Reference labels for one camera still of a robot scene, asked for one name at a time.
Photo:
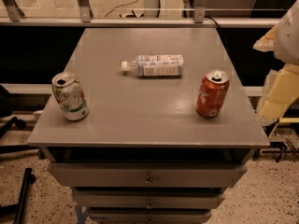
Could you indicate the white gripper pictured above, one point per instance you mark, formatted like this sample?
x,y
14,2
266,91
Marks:
x,y
288,37

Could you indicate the green white 7up can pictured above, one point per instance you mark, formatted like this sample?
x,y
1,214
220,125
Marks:
x,y
69,96

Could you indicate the red coca-cola can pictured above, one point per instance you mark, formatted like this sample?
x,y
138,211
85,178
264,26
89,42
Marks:
x,y
212,93

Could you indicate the black metal stand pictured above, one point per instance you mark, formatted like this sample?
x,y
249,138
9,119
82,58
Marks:
x,y
282,147

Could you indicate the clear plastic bottle blue label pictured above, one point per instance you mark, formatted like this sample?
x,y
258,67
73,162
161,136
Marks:
x,y
169,65

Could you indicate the grey drawer cabinet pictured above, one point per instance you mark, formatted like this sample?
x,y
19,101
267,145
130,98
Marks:
x,y
143,154

